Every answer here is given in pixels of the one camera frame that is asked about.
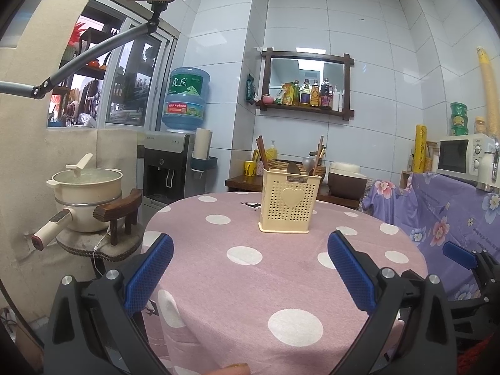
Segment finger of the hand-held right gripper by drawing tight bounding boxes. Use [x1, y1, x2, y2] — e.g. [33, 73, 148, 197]
[442, 241, 479, 272]
[445, 299, 489, 323]

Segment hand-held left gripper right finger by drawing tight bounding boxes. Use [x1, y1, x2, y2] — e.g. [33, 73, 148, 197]
[327, 231, 458, 375]

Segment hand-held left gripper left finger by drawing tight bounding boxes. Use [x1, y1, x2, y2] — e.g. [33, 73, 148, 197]
[45, 233, 175, 375]

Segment cream perforated utensil holder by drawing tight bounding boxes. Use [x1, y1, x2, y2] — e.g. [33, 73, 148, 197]
[258, 168, 322, 234]

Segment person's left hand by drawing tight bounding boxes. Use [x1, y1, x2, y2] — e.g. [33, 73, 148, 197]
[211, 362, 251, 375]

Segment purple floral cloth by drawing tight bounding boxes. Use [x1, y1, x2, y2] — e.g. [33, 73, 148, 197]
[361, 172, 500, 301]

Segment small dark wooden stool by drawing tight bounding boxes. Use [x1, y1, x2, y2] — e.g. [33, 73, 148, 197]
[93, 188, 143, 246]

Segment round grey stand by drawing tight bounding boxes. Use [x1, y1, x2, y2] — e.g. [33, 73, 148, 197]
[56, 228, 143, 262]

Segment brown and white bin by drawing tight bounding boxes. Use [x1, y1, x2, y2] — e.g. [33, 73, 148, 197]
[327, 161, 372, 200]

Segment pink polka dot tablecloth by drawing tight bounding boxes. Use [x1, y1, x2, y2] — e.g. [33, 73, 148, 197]
[141, 192, 428, 375]

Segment white thermos bottle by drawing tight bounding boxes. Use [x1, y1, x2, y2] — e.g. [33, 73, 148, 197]
[478, 152, 498, 189]

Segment white microwave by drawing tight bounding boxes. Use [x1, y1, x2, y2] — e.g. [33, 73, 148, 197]
[437, 133, 497, 180]

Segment water dispenser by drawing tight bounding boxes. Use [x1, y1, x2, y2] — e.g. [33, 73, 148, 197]
[143, 132, 196, 208]

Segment yellow roll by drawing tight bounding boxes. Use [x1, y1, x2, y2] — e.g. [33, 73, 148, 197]
[415, 124, 426, 173]

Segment faucet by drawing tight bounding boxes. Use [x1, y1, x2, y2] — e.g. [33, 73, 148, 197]
[309, 141, 327, 165]

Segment wicker basket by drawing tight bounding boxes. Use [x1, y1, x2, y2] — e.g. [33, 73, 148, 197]
[260, 158, 327, 182]

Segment wooden counter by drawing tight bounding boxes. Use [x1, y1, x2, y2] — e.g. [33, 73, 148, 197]
[225, 174, 360, 209]

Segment paper cup dispenser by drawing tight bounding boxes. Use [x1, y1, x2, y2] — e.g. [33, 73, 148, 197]
[191, 127, 218, 178]

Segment green cans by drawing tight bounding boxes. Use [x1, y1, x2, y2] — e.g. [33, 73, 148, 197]
[450, 102, 469, 137]

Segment beige cloth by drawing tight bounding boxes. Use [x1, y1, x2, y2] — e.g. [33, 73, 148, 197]
[0, 0, 145, 313]

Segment dark sauce bottle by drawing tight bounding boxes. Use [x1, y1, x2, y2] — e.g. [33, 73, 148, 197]
[320, 77, 333, 110]

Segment blue water bottle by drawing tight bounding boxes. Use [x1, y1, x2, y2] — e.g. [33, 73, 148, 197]
[162, 67, 210, 133]

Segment yellow tube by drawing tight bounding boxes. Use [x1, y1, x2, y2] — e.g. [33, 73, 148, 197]
[476, 47, 500, 133]

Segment yellow green packet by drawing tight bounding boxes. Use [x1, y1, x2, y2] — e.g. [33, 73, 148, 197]
[278, 82, 295, 106]

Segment window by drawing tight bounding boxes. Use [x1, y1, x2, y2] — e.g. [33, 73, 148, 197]
[47, 0, 178, 129]

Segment wooden framed mirror shelf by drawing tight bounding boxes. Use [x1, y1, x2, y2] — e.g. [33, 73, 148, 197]
[256, 47, 356, 120]

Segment white cable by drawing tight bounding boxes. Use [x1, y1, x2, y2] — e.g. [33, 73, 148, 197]
[92, 230, 114, 278]

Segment cream long-handled electric pot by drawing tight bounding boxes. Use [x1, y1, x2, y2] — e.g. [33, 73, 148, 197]
[31, 199, 126, 251]

